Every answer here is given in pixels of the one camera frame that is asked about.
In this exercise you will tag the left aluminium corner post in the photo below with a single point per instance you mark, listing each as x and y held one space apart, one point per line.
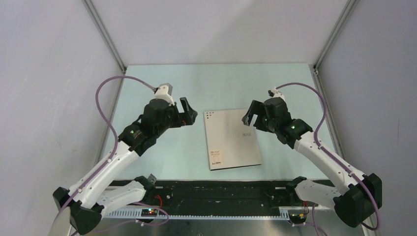
102 30

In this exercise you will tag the right aluminium corner post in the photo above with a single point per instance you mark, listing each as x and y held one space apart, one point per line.
335 32

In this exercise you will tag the beige and black file folder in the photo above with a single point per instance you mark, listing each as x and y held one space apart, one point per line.
230 143

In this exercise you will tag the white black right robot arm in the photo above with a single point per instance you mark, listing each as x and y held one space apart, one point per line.
332 176

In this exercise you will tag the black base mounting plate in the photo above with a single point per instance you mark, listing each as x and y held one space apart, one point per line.
230 199

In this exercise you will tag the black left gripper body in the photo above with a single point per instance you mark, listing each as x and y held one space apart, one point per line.
172 121

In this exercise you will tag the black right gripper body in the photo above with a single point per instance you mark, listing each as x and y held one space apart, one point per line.
263 123

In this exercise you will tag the controller board with leds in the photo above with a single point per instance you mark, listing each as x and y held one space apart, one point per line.
298 219
149 212

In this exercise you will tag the aluminium frame rail front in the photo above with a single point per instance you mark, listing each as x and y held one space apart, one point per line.
218 199

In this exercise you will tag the aluminium corner post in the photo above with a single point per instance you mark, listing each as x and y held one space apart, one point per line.
102 30
335 32

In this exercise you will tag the right controller board with leds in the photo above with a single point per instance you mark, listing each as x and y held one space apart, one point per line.
298 219

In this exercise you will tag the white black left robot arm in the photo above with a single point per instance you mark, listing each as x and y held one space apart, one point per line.
87 200

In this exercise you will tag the left controller board with leds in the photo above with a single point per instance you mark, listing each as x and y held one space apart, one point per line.
149 212

